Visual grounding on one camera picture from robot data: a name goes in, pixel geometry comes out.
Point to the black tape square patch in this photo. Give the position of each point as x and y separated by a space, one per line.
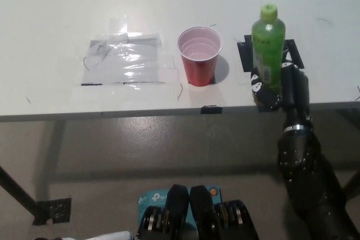
246 54

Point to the black table leg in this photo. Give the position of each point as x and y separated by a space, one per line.
17 189
353 185

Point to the red plastic cup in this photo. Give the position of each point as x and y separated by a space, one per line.
200 63

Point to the black robot torso blocks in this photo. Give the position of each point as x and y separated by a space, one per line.
202 217

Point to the green plastic drink bottle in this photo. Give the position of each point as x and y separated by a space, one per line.
268 46

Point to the small black tape strip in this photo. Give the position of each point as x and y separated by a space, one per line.
211 109

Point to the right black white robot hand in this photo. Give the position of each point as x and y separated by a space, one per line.
296 94

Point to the taped clear plastic sheet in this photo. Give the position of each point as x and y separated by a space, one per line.
123 60

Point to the teal router box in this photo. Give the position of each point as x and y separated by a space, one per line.
153 199

